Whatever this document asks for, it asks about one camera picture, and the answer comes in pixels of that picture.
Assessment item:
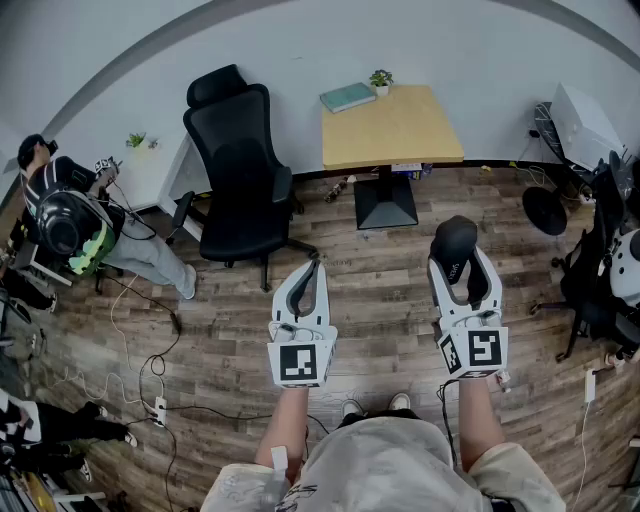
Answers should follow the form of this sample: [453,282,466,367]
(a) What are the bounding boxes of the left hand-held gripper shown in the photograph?
[267,259,339,390]

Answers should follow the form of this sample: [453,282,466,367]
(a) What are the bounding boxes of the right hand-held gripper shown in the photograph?
[428,245,510,381]

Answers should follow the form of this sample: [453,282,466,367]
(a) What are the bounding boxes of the black glasses case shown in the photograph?
[430,215,482,302]

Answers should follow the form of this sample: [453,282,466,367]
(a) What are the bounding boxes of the person's right forearm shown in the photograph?
[457,377,506,474]

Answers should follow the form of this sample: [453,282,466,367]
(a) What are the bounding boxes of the person's left forearm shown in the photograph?
[254,387,311,471]

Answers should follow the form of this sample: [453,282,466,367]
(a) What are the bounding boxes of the black office chair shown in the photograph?
[532,149,640,364]
[164,63,319,294]

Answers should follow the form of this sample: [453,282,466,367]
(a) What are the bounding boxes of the blue white box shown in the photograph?
[391,162,434,181]

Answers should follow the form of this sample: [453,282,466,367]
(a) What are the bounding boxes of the person's black trousers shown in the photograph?
[337,408,421,429]

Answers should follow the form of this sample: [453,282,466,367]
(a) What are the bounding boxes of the white black rounded device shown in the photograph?
[608,229,640,307]

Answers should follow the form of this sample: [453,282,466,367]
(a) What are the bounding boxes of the person's beige printed shirt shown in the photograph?
[199,417,566,512]

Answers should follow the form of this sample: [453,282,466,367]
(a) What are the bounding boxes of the white desk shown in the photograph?
[117,133,214,216]

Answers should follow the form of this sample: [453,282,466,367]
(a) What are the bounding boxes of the teal book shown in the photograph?
[319,82,377,115]

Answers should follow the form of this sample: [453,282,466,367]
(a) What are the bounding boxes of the potted plant in white pot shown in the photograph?
[368,68,395,97]

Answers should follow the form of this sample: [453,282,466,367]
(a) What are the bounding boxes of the small green plant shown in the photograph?
[124,132,160,151]

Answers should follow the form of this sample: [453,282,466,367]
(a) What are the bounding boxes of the black green backpack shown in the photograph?
[34,187,119,279]

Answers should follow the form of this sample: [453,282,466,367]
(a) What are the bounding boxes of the cluttered white rack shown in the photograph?
[0,467,109,512]

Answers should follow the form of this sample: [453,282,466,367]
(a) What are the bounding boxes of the black cable with adapter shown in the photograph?
[99,272,184,334]

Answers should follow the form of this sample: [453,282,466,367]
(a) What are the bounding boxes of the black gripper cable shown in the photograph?
[437,379,459,469]

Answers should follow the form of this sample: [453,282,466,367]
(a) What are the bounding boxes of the long black floor cable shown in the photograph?
[137,352,331,512]

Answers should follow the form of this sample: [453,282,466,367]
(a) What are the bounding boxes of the white fabric strap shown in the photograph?
[271,446,290,482]

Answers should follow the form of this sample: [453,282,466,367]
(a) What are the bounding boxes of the light wooden pedestal table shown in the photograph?
[321,83,465,231]

